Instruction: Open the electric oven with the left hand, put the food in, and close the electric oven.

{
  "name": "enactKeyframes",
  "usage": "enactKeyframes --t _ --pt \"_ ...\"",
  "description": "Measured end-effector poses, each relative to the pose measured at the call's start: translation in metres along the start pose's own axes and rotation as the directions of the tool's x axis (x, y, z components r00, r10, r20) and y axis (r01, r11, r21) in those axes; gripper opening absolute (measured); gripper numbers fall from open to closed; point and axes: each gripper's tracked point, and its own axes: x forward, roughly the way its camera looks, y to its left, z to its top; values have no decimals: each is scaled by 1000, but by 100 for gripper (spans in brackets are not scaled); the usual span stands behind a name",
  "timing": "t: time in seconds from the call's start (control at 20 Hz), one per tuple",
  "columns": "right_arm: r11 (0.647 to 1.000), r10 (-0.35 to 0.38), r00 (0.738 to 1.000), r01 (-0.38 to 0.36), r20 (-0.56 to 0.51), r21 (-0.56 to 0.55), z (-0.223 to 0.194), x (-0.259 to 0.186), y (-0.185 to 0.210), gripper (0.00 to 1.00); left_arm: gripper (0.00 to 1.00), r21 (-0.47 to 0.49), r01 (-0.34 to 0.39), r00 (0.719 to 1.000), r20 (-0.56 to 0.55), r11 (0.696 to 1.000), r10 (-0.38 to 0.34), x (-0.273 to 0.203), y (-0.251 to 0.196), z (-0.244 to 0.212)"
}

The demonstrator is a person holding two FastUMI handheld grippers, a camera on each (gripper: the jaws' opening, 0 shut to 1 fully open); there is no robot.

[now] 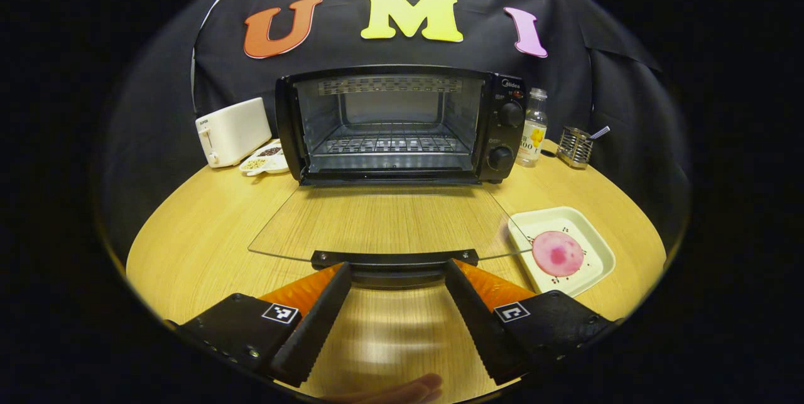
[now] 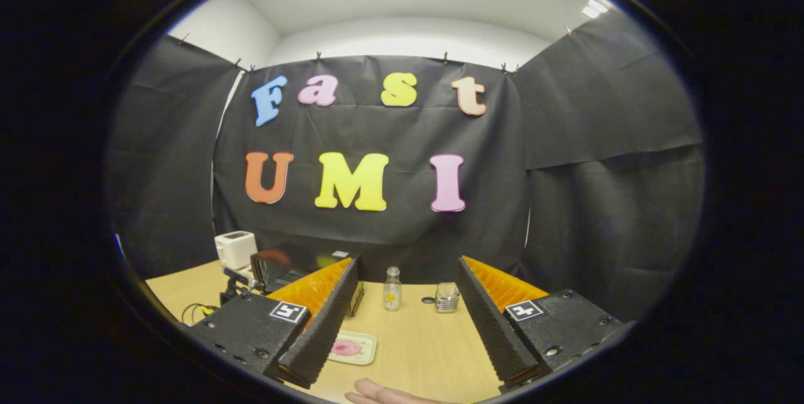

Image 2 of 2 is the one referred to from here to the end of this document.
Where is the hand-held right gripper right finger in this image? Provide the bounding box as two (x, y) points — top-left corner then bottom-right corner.
(456, 255), (634, 392)

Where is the row of black cloth clips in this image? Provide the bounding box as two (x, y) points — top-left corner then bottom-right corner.
(178, 27), (573, 75)

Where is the black electric oven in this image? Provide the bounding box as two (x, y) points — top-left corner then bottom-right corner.
(250, 244), (365, 318)

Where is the white toaster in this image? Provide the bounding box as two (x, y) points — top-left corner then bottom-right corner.
(214, 231), (258, 270)

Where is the black and yellow cable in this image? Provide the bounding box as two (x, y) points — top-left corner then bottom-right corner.
(181, 302), (217, 326)

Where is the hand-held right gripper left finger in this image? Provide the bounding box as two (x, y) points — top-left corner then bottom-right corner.
(187, 255), (361, 390)

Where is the clear glass bottle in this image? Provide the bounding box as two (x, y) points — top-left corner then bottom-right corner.
(384, 266), (403, 312)

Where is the wire mesh basket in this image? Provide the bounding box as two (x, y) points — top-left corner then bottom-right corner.
(435, 282), (460, 314)

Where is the cream square plate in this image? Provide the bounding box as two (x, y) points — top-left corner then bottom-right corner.
(327, 331), (378, 367)

